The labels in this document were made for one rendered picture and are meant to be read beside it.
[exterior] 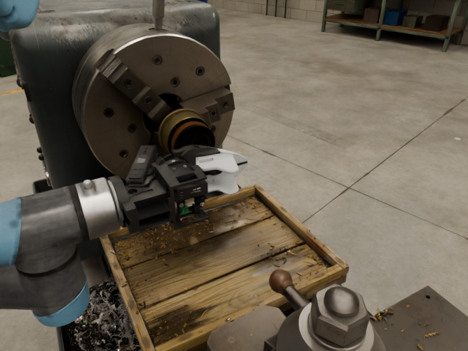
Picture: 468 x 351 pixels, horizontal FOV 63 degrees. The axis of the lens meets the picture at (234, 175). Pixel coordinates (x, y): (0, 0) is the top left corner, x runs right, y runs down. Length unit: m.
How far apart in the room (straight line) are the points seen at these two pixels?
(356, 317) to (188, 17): 0.79
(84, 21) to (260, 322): 0.68
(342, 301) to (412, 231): 2.11
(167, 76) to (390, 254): 1.67
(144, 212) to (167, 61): 0.34
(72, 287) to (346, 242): 1.76
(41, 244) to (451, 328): 0.51
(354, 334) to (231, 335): 0.19
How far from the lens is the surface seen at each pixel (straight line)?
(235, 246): 0.74
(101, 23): 0.89
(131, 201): 0.50
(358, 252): 2.13
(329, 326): 0.27
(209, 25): 0.96
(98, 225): 0.51
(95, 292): 1.12
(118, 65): 0.73
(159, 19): 0.78
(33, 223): 0.50
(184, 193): 0.51
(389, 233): 2.30
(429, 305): 0.59
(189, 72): 0.78
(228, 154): 0.58
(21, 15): 0.38
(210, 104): 0.75
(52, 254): 0.52
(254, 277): 0.68
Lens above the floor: 1.38
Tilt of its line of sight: 32 degrees down
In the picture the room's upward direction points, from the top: straight up
